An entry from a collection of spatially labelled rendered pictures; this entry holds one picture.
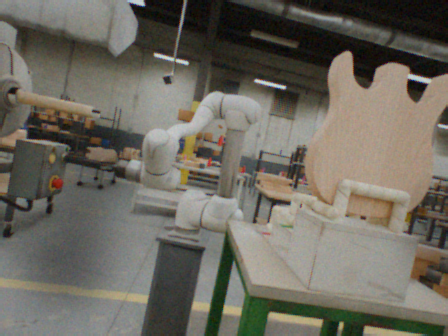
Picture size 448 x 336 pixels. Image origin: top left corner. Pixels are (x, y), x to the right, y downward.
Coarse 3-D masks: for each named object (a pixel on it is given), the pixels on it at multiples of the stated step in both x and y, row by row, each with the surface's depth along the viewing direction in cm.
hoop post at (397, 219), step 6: (396, 204) 67; (402, 204) 66; (408, 204) 67; (396, 210) 67; (402, 210) 66; (390, 216) 69; (396, 216) 67; (402, 216) 66; (390, 222) 68; (396, 222) 67; (402, 222) 67; (390, 228) 68; (396, 228) 67; (402, 228) 67
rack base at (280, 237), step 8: (272, 232) 91; (280, 232) 85; (288, 232) 79; (272, 240) 90; (280, 240) 83; (288, 240) 78; (272, 248) 88; (280, 248) 82; (288, 248) 77; (280, 256) 81
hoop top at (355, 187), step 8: (344, 184) 64; (352, 184) 64; (360, 184) 64; (368, 184) 65; (352, 192) 64; (360, 192) 64; (368, 192) 64; (376, 192) 65; (384, 192) 65; (392, 192) 66; (400, 192) 66; (392, 200) 66; (400, 200) 66
